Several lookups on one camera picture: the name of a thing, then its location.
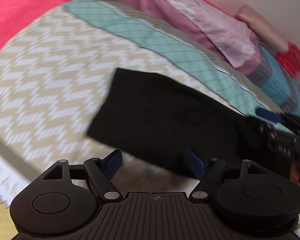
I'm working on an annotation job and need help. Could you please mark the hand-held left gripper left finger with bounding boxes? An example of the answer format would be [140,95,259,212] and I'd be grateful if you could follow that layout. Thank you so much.
[43,149,123,202]

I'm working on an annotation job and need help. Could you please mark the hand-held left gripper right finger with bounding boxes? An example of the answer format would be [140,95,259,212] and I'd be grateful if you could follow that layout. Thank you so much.
[186,150,268,202]

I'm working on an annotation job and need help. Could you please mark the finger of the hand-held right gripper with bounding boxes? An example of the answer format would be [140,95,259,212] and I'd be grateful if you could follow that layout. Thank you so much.
[247,116,299,157]
[255,108,300,132]

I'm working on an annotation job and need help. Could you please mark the black pants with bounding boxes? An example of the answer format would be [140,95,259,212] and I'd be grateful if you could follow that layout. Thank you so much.
[87,67,268,181]

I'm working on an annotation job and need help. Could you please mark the person's right hand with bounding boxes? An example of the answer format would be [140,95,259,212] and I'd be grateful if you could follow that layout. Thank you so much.
[289,162,300,188]

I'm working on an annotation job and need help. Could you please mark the blue grey striped pillow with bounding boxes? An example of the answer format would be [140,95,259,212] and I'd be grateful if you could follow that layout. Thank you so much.
[247,45,300,121]

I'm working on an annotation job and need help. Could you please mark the red knitted cloth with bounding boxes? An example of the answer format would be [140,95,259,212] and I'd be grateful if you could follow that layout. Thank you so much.
[276,42,300,78]

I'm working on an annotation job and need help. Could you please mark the zigzag patterned blanket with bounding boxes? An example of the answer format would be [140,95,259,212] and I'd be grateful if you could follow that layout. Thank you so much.
[0,0,300,240]

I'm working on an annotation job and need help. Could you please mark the pink floral duvet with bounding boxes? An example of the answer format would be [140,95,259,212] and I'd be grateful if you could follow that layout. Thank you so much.
[90,0,262,77]

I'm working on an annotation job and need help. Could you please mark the pink bed sheet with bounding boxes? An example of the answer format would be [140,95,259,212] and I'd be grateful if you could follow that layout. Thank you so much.
[0,0,100,62]

